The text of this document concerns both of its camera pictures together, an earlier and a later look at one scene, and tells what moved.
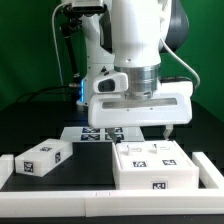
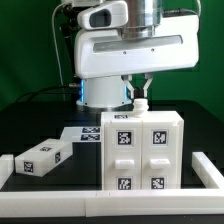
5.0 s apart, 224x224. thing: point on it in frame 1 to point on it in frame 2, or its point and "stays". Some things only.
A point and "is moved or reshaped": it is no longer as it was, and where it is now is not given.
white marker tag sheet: (98, 133) stays
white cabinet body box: (153, 165) is moved or reshaped
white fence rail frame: (100, 203) stays
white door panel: (138, 155) to (123, 155)
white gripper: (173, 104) to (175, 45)
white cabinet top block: (40, 159) stays
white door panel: (166, 155) is moved or reshaped
